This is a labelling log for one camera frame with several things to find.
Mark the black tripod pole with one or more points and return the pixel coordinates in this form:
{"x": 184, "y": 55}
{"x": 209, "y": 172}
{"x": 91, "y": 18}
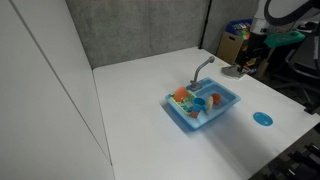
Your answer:
{"x": 206, "y": 19}

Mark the red cup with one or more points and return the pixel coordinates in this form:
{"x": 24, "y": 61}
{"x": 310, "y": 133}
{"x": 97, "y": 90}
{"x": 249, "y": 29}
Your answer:
{"x": 194, "y": 114}

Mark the black office chair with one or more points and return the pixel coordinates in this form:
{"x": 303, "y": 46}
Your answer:
{"x": 303, "y": 71}

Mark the blue cup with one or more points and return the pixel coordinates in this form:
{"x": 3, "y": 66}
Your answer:
{"x": 198, "y": 104}

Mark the beige sponge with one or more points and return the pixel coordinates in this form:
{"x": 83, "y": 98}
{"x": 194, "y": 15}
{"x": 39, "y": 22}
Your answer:
{"x": 209, "y": 104}

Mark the black equipment at table edge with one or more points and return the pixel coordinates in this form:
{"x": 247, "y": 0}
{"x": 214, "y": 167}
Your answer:
{"x": 300, "y": 161}

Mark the orange mug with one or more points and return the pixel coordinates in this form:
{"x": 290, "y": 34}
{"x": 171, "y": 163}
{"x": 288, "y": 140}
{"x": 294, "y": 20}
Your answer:
{"x": 216, "y": 98}

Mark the orange plate in rack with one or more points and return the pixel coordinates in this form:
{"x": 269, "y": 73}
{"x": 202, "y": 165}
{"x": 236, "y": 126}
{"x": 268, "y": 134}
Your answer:
{"x": 180, "y": 94}

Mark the wooden toy shelf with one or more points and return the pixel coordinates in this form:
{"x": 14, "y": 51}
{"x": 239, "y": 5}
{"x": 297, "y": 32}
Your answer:
{"x": 238, "y": 47}

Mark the blue toy sink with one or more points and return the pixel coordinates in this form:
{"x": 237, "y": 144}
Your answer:
{"x": 208, "y": 87}

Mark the blue plate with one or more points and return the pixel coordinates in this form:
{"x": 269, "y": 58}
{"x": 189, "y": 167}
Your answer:
{"x": 262, "y": 119}

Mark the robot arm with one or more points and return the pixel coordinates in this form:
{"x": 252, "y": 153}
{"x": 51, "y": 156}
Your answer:
{"x": 278, "y": 13}

